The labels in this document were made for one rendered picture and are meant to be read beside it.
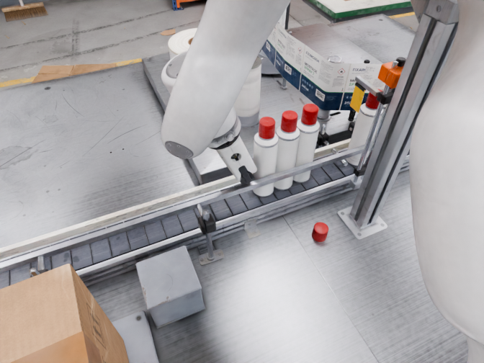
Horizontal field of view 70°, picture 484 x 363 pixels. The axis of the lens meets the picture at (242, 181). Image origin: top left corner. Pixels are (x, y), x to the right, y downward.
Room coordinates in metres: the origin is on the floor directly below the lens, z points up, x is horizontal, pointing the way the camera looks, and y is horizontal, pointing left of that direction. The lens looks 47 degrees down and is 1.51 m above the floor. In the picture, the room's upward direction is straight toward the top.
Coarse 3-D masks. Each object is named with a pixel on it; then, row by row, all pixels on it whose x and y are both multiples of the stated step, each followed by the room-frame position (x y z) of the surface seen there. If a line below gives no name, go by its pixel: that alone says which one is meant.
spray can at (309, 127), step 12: (312, 108) 0.61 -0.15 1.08; (300, 120) 0.61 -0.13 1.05; (312, 120) 0.59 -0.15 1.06; (300, 132) 0.59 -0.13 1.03; (312, 132) 0.58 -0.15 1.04; (300, 144) 0.59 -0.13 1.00; (312, 144) 0.59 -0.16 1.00; (300, 156) 0.59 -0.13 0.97; (312, 156) 0.59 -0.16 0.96; (300, 180) 0.58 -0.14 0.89
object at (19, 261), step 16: (320, 160) 0.58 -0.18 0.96; (336, 160) 0.59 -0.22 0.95; (272, 176) 0.53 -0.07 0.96; (288, 176) 0.54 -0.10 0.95; (224, 192) 0.48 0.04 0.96; (240, 192) 0.49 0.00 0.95; (176, 208) 0.44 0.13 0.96; (192, 208) 0.45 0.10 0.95; (128, 224) 0.40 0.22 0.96; (144, 224) 0.41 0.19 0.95; (80, 240) 0.36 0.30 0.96; (96, 240) 0.37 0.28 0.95; (32, 256) 0.33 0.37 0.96; (48, 256) 0.34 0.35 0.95; (0, 272) 0.30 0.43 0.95
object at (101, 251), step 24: (336, 168) 0.64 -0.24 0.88; (216, 192) 0.55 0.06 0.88; (288, 192) 0.55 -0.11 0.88; (192, 216) 0.48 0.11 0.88; (216, 216) 0.48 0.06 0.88; (120, 240) 0.42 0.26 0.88; (144, 240) 0.42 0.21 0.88; (48, 264) 0.36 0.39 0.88; (72, 264) 0.36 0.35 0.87; (0, 288) 0.31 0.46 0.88
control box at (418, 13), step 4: (412, 0) 0.60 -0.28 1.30; (416, 0) 0.58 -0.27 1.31; (420, 0) 0.56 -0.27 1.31; (424, 0) 0.53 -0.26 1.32; (428, 0) 0.52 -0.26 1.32; (412, 4) 0.59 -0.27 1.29; (416, 4) 0.57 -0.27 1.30; (420, 4) 0.55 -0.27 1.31; (424, 4) 0.53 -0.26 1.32; (428, 4) 0.52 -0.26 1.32; (416, 8) 0.56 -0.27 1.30; (420, 8) 0.54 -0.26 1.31; (424, 8) 0.52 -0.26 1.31; (416, 12) 0.55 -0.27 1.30; (420, 12) 0.53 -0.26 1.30; (424, 12) 0.52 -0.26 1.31; (416, 16) 0.55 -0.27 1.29; (420, 16) 0.53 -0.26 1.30; (420, 20) 0.52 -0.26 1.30
